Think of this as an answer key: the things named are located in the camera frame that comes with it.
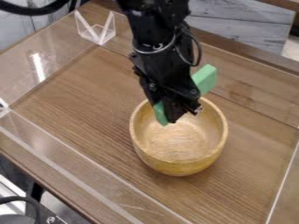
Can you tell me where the brown wooden bowl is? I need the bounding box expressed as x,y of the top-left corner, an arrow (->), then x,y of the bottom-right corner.
130,97 -> 230,177

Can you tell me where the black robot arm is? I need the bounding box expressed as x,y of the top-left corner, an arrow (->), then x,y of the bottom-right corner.
116,0 -> 202,125

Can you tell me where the clear acrylic corner bracket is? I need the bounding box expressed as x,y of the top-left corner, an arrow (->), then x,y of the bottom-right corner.
75,10 -> 116,46

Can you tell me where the green rectangular block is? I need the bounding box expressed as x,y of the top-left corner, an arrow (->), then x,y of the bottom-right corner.
154,64 -> 218,126

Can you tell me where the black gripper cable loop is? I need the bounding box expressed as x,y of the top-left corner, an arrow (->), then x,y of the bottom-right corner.
174,23 -> 203,67

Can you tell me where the black arm cable top left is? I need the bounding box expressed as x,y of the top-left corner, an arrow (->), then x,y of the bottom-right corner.
0,0 -> 71,17

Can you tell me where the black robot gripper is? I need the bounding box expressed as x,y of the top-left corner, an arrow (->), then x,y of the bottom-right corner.
131,35 -> 202,123

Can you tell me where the black cable under table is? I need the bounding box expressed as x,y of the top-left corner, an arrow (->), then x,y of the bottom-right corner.
0,195 -> 43,224

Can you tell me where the black table leg frame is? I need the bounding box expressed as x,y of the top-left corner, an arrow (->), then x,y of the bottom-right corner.
25,182 -> 68,224

